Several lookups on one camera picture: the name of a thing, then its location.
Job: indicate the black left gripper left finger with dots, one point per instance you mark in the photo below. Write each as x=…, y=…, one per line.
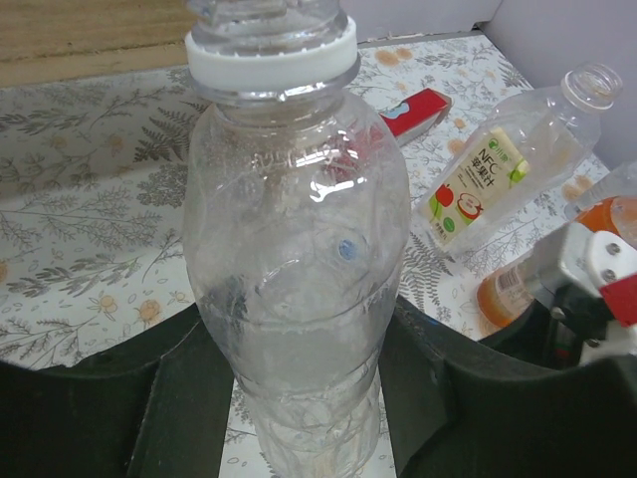
x=155, y=405

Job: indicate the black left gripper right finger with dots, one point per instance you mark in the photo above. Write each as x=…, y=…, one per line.
x=456, y=408

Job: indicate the orange juice bottle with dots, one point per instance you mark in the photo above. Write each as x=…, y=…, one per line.
x=557, y=259

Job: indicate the white blue-print bottle cap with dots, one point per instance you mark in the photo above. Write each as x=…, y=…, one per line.
x=348, y=250

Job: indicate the clear plastic bottle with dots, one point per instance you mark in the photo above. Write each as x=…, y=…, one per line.
x=527, y=144

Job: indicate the red toothpaste box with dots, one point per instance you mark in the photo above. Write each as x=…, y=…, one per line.
x=416, y=115

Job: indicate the wooden shelf unit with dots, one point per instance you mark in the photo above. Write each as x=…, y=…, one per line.
x=53, y=40

